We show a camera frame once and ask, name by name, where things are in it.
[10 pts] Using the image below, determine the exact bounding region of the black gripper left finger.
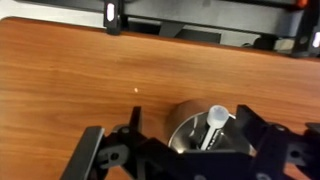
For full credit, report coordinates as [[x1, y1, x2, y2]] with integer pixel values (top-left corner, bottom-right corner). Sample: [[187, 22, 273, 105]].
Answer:
[[59, 105, 148, 180]]

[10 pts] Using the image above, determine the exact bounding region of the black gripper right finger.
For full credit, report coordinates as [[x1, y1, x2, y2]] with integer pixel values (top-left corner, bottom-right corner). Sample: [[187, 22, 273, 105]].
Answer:
[[234, 104, 320, 180]]

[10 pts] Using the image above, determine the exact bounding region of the white marker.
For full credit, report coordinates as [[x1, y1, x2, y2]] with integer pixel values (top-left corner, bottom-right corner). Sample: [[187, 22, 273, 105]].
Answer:
[[198, 104, 229, 151]]

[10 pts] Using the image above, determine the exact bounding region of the small steel pot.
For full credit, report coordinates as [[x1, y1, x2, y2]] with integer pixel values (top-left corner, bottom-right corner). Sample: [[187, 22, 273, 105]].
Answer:
[[166, 98, 258, 158]]

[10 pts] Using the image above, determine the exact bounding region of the black orange bar clamp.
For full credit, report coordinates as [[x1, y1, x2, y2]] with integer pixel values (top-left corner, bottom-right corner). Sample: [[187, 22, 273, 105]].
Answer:
[[293, 0, 320, 58], [103, 0, 129, 36]]

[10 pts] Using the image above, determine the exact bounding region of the black perforated breadboard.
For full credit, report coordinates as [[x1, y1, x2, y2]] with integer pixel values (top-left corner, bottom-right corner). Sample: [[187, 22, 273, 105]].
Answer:
[[16, 0, 320, 58]]

